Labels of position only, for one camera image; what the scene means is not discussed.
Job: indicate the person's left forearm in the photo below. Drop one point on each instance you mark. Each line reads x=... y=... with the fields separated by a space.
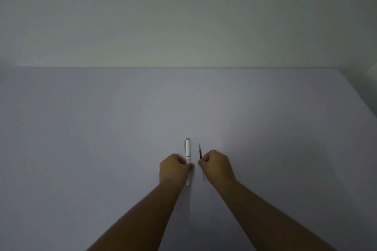
x=141 y=221

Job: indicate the person's left hand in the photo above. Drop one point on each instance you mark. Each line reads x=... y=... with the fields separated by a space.
x=173 y=170

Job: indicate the white pen cap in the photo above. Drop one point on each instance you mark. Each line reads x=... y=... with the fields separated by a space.
x=188 y=148

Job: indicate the pale grey table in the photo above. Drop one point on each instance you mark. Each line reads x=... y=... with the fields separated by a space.
x=88 y=142

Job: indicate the person's right forearm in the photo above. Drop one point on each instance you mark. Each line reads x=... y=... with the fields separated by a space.
x=265 y=221

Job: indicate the person's right hand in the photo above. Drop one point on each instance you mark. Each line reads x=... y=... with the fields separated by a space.
x=219 y=168

